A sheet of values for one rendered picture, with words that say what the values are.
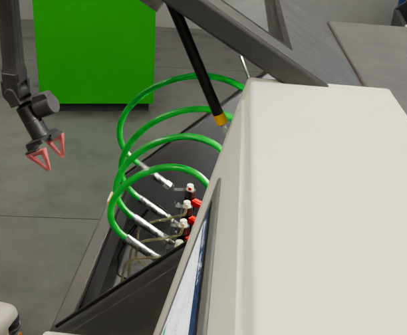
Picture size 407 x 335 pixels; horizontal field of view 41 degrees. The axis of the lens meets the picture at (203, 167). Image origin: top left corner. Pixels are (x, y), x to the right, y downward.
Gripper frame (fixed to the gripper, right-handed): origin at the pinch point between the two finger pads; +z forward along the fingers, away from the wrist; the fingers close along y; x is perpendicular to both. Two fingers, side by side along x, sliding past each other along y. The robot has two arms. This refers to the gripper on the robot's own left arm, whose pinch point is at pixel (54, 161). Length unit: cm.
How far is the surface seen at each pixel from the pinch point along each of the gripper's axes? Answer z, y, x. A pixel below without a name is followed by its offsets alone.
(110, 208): -1, -53, -46
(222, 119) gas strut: -13, -58, -77
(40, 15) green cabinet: -47, 251, 134
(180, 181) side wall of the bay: 19.4, 3.3, -35.5
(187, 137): -8, -43, -63
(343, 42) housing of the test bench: -8, -9, -95
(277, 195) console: -15, -95, -91
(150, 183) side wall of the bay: 16.9, 1.8, -26.5
